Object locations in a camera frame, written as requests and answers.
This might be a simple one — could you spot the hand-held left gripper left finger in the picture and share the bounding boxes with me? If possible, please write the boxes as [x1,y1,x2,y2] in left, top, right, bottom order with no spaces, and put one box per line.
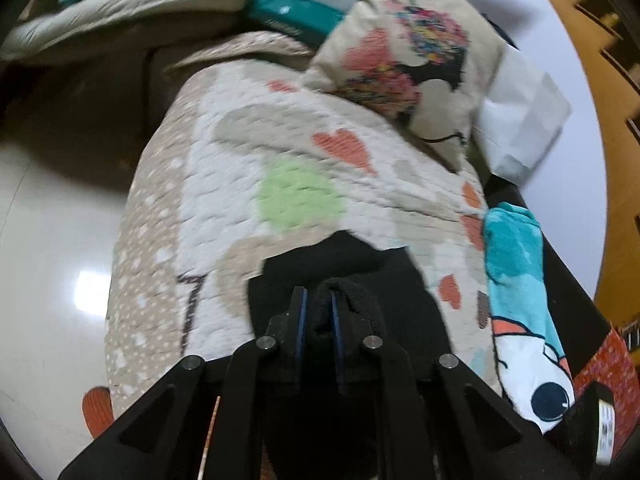
[57,286,308,480]

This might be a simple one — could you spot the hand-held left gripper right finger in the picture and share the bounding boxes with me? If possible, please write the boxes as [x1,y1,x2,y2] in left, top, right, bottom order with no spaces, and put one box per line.
[327,290,596,480]

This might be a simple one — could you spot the black pants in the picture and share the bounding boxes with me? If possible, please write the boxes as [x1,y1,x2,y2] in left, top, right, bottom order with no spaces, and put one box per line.
[245,230,463,480]

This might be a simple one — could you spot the red patterned cloth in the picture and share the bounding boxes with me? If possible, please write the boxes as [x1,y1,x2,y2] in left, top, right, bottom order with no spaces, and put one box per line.
[572,330,640,401]

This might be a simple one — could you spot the teal cartoon blanket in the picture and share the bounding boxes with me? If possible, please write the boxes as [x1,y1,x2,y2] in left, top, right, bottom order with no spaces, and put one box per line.
[482,202,576,433]

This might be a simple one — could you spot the quilted patterned bed cover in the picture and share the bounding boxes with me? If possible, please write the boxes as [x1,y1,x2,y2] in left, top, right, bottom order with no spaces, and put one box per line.
[82,30,506,441]

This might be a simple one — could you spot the floral printed cushion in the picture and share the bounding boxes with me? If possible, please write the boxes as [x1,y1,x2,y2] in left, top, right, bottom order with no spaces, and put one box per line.
[300,0,508,173]

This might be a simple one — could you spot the brown armchair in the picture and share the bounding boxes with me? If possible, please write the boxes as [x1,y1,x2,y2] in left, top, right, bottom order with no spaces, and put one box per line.
[0,15,251,196]

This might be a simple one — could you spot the teal box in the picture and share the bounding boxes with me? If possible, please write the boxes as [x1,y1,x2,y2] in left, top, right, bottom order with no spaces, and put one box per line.
[247,0,348,43]

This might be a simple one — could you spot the beige padded cushion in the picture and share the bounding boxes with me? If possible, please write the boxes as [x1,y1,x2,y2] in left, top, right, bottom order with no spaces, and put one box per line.
[0,0,251,61]

